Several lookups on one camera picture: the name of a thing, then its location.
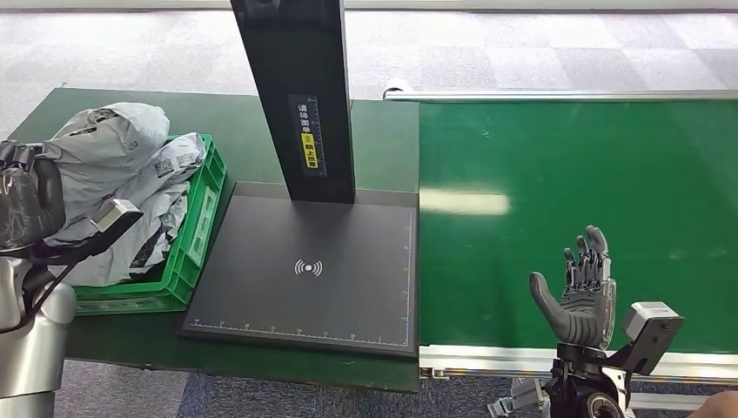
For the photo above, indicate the dark green table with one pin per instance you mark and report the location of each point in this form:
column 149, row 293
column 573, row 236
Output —
column 242, row 138

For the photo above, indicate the person's hand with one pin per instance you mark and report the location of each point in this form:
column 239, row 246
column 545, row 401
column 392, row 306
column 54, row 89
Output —
column 718, row 407

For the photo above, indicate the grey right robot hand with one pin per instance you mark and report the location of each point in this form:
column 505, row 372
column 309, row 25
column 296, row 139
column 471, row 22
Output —
column 585, row 317

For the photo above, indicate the green plastic crate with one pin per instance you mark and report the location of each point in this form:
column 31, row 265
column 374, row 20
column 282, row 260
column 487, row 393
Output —
column 193, row 242

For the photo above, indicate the black scanner base plate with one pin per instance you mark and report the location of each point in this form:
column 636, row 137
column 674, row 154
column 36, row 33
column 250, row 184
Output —
column 346, row 242

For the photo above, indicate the thin aluminium conveyor rail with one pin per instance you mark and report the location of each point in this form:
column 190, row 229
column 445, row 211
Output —
column 548, row 94

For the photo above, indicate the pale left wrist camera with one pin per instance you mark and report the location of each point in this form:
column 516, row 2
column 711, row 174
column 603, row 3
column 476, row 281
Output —
column 115, row 213

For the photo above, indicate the green conveyor belt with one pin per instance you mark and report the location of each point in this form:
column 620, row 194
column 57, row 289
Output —
column 548, row 161

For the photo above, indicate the yellow black column label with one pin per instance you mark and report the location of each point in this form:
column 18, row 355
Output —
column 309, row 151

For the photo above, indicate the black scanner column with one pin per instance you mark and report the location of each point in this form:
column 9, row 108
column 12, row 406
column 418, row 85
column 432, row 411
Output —
column 288, row 69

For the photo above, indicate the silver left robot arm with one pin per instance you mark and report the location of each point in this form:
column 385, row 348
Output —
column 32, row 346

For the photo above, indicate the aluminium conveyor crossbar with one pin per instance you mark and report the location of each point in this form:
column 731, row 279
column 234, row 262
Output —
column 669, row 400

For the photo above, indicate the plain grey mailer bag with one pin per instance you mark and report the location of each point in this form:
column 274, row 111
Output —
column 150, row 242

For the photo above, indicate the wide aluminium conveyor rail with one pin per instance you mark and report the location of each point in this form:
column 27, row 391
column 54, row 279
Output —
column 478, row 360

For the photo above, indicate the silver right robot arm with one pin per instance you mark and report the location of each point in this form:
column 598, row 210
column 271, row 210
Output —
column 582, row 386

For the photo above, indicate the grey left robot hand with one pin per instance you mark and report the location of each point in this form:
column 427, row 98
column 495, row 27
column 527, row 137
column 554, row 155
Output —
column 32, row 202

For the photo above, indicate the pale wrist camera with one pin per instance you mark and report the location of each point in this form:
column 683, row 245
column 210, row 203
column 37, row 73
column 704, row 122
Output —
column 651, row 323
column 115, row 213

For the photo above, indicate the white mailer bag black logo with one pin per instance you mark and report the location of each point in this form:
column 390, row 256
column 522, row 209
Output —
column 109, row 150

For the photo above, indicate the grey conveyor leg bracket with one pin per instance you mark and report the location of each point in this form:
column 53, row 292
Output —
column 519, row 401

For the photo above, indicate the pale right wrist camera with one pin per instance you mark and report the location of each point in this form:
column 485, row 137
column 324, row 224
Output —
column 651, row 323

